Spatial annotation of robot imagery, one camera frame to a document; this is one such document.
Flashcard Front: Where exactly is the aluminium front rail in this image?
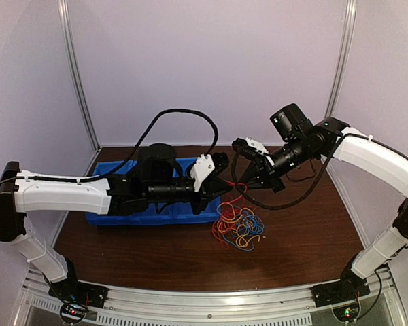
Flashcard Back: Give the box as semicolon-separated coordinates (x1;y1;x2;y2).
10;268;408;325

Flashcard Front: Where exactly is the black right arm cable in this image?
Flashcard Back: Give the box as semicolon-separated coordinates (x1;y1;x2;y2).
231;135;408;210

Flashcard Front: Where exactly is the blue plastic bin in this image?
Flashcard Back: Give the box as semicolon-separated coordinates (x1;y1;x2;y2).
168;158;221;225
85;161;141;226
124;204;173;226

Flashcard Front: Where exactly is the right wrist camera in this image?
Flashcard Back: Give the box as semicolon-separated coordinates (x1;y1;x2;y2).
231;137;269;158

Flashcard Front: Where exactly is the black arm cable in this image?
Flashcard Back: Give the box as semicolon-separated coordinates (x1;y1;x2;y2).
101;108;219;177
231;135;408;210

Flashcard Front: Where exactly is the left circuit board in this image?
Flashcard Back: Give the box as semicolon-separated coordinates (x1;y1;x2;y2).
59;304;88;323

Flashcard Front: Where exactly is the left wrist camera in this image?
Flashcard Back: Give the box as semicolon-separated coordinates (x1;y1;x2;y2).
188;152;229;192

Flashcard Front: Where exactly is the left aluminium frame post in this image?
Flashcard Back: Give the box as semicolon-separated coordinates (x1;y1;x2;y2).
57;0;101;151

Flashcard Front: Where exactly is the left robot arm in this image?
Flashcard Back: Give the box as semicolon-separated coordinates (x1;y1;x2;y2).
0;143;231;302

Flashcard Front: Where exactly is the yellow cable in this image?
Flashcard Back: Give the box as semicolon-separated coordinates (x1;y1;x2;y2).
216;202;262;248

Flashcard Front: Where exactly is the aluminium frame post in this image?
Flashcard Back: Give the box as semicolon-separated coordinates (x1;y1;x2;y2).
57;0;101;151
324;0;357;117

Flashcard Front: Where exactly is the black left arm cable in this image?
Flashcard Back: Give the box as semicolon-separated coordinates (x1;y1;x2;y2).
101;108;219;177

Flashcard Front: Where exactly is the right circuit board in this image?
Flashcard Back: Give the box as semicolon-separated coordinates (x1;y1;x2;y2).
333;303;360;323

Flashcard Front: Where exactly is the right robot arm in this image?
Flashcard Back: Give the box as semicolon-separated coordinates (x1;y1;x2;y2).
232;103;408;300

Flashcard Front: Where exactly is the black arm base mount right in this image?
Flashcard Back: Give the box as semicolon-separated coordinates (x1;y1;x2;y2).
311;280;370;308

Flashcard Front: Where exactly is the circuit board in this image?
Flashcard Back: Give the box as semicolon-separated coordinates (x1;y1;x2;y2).
59;304;88;323
333;303;360;323

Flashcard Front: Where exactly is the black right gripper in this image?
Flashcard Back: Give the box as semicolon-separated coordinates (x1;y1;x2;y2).
236;134;311;193

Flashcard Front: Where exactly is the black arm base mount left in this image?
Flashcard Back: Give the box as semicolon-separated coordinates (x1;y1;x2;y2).
48;282;108;308

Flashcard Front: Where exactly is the blue plastic bin middle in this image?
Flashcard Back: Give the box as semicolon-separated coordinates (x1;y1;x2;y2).
124;204;173;226

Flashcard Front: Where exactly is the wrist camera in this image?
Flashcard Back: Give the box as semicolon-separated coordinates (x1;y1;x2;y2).
188;152;229;192
231;137;269;158

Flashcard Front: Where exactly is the right aluminium frame post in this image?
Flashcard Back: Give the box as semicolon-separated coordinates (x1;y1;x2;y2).
324;0;357;117

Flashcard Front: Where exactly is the blue plastic bin right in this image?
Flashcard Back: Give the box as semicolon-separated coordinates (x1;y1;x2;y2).
168;158;221;225

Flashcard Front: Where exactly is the blue plastic bin left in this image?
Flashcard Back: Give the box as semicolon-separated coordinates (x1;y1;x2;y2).
85;161;141;226

